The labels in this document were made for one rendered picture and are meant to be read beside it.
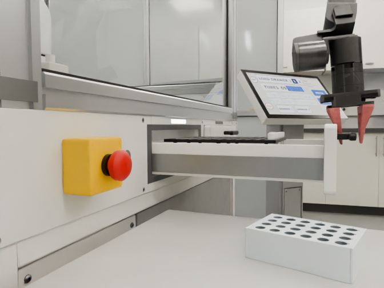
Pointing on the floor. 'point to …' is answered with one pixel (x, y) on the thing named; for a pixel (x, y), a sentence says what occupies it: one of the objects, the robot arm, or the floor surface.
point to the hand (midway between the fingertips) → (350, 139)
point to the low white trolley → (196, 259)
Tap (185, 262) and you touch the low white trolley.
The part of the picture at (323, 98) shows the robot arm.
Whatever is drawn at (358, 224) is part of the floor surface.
